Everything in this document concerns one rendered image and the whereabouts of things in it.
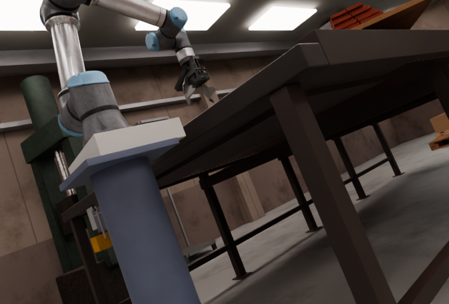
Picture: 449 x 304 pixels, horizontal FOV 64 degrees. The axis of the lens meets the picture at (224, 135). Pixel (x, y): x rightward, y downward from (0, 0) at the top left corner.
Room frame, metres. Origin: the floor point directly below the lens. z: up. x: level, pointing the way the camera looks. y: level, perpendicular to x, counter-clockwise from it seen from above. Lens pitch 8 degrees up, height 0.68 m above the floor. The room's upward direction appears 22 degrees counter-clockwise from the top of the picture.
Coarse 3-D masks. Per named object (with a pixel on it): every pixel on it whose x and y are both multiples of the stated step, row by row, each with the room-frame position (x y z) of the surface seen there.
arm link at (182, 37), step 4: (180, 32) 1.46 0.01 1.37; (184, 32) 1.48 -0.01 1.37; (176, 36) 1.44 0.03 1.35; (180, 36) 1.46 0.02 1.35; (184, 36) 1.47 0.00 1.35; (176, 40) 1.44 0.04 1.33; (180, 40) 1.46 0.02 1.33; (184, 40) 1.46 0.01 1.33; (188, 40) 1.49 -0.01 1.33; (176, 44) 1.45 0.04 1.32; (180, 44) 1.46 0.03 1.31; (184, 44) 1.46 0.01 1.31; (188, 44) 1.47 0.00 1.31; (176, 48) 1.47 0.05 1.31; (180, 48) 1.46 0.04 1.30; (176, 52) 1.47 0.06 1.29
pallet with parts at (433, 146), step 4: (440, 136) 6.45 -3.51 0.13; (444, 136) 6.17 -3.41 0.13; (448, 136) 5.91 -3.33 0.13; (436, 140) 6.03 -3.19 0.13; (440, 140) 5.98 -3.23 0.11; (444, 140) 6.52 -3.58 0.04; (448, 140) 6.48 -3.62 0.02; (432, 144) 6.08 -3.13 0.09; (436, 144) 6.04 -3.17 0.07; (440, 144) 6.29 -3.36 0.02; (444, 144) 6.25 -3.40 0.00; (448, 144) 5.93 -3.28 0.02; (432, 148) 6.09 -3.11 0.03; (436, 148) 6.06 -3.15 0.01
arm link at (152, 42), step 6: (150, 36) 1.37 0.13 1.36; (156, 36) 1.37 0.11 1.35; (162, 36) 1.36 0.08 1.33; (150, 42) 1.39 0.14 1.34; (156, 42) 1.38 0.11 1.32; (162, 42) 1.38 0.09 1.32; (168, 42) 1.39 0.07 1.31; (174, 42) 1.44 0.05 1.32; (150, 48) 1.40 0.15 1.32; (156, 48) 1.40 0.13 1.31; (162, 48) 1.42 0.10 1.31; (168, 48) 1.44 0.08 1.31
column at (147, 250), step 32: (96, 160) 0.86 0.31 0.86; (128, 160) 0.96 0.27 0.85; (96, 192) 0.98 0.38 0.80; (128, 192) 0.95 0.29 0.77; (128, 224) 0.95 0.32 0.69; (160, 224) 0.98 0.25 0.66; (128, 256) 0.95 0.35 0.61; (160, 256) 0.96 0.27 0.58; (128, 288) 0.98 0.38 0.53; (160, 288) 0.95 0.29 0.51; (192, 288) 1.02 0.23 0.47
